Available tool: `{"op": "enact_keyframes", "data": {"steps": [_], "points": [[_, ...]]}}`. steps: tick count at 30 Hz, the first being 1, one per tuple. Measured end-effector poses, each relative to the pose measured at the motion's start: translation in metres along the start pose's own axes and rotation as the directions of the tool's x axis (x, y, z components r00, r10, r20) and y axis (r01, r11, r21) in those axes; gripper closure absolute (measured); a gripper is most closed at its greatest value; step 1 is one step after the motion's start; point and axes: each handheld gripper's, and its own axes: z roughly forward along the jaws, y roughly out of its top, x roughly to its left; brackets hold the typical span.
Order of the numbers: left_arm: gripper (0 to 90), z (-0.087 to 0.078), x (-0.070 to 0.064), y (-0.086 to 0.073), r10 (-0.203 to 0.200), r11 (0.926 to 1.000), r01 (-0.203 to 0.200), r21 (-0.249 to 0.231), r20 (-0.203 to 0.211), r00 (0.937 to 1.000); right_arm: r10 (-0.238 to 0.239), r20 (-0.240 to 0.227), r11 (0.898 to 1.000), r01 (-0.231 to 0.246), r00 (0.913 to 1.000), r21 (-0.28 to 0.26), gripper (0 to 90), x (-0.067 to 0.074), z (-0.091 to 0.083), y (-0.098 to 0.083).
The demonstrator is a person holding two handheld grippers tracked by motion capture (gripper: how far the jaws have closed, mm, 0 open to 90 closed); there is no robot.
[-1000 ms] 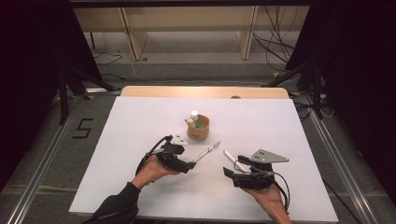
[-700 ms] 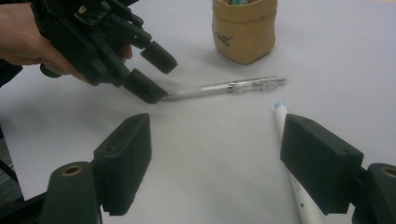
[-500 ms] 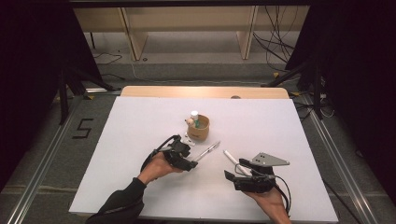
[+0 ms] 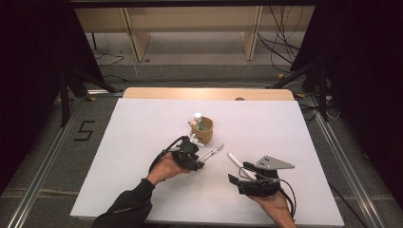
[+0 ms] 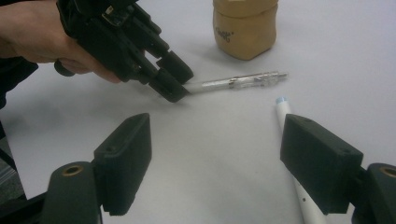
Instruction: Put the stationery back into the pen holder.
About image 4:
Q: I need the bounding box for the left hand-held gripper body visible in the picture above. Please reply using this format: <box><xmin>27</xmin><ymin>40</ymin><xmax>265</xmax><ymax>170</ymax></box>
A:
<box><xmin>172</xmin><ymin>134</ymin><xmax>203</xmax><ymax>169</ymax></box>

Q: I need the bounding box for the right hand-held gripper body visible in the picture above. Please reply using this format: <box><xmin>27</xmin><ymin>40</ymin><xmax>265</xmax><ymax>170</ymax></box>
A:
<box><xmin>237</xmin><ymin>155</ymin><xmax>296</xmax><ymax>198</ymax></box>

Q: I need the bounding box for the white pen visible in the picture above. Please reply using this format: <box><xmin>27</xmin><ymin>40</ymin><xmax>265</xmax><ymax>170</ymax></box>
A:
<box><xmin>226</xmin><ymin>152</ymin><xmax>257</xmax><ymax>181</ymax></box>

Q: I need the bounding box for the tan pen holder with figurine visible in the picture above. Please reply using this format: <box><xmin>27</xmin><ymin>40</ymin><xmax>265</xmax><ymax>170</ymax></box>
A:
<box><xmin>187</xmin><ymin>116</ymin><xmax>215</xmax><ymax>146</ymax></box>

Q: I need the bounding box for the white and green glue stick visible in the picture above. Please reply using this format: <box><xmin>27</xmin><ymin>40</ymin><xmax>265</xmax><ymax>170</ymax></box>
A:
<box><xmin>193</xmin><ymin>112</ymin><xmax>204</xmax><ymax>131</ymax></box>

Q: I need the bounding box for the person's right hand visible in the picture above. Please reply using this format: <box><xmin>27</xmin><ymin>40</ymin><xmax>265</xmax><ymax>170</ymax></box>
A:
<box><xmin>249</xmin><ymin>192</ymin><xmax>297</xmax><ymax>228</ymax></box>

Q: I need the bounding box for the person's left hand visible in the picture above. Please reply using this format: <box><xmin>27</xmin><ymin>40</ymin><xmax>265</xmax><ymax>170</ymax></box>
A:
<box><xmin>145</xmin><ymin>152</ymin><xmax>191</xmax><ymax>186</ymax></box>

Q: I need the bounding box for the white table board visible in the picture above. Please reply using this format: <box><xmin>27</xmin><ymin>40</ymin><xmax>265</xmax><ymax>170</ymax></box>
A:
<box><xmin>69</xmin><ymin>97</ymin><xmax>345</xmax><ymax>227</ymax></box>

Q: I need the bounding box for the light wooden table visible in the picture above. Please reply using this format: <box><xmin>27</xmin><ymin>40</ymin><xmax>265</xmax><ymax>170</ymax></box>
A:
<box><xmin>123</xmin><ymin>87</ymin><xmax>295</xmax><ymax>102</ymax></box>

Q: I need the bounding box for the black metal stand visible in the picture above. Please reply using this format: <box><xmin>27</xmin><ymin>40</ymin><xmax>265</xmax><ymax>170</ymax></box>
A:
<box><xmin>265</xmin><ymin>58</ymin><xmax>331</xmax><ymax>123</ymax></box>

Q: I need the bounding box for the black tripod stand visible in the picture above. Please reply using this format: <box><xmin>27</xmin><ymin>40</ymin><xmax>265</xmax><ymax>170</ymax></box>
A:
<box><xmin>57</xmin><ymin>67</ymin><xmax>121</xmax><ymax>128</ymax></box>

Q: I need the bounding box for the beige wooden bench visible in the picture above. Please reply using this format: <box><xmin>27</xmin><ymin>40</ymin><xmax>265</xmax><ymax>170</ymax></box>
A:
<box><xmin>74</xmin><ymin>6</ymin><xmax>317</xmax><ymax>63</ymax></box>

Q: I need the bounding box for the black curtain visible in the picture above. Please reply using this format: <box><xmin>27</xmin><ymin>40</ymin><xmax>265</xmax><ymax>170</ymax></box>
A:
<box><xmin>0</xmin><ymin>0</ymin><xmax>105</xmax><ymax>195</ymax></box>
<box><xmin>290</xmin><ymin>0</ymin><xmax>403</xmax><ymax>210</ymax></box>

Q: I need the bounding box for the black overhead bar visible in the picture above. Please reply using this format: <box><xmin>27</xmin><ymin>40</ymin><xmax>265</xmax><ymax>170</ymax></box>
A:
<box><xmin>69</xmin><ymin>0</ymin><xmax>317</xmax><ymax>9</ymax></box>

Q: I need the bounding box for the thin grey wire loop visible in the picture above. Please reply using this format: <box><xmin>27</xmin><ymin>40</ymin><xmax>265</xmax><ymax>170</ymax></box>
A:
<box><xmin>238</xmin><ymin>166</ymin><xmax>256</xmax><ymax>182</ymax></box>

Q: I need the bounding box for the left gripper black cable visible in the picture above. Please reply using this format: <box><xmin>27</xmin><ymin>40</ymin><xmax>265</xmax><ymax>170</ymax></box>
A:
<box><xmin>147</xmin><ymin>135</ymin><xmax>188</xmax><ymax>175</ymax></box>

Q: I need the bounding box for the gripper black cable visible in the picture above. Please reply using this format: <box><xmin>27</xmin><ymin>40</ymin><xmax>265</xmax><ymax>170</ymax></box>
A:
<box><xmin>147</xmin><ymin>135</ymin><xmax>188</xmax><ymax>175</ymax></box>
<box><xmin>278</xmin><ymin>178</ymin><xmax>297</xmax><ymax>221</ymax></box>

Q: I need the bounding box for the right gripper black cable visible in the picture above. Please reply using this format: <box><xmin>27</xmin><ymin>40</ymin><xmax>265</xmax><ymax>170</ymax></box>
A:
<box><xmin>278</xmin><ymin>178</ymin><xmax>297</xmax><ymax>221</ymax></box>

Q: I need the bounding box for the aluminium floor rail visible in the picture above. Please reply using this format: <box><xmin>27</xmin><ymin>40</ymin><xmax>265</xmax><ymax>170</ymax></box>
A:
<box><xmin>307</xmin><ymin>94</ymin><xmax>387</xmax><ymax>228</ymax></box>
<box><xmin>6</xmin><ymin>94</ymin><xmax>87</xmax><ymax>228</ymax></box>

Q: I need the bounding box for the black floor cable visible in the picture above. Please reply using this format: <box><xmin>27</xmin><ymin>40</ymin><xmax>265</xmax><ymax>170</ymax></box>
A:
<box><xmin>94</xmin><ymin>52</ymin><xmax>125</xmax><ymax>67</ymax></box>

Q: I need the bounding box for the black cables bundle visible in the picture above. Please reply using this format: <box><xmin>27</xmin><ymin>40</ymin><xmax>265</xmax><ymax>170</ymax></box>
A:
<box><xmin>257</xmin><ymin>6</ymin><xmax>306</xmax><ymax>74</ymax></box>

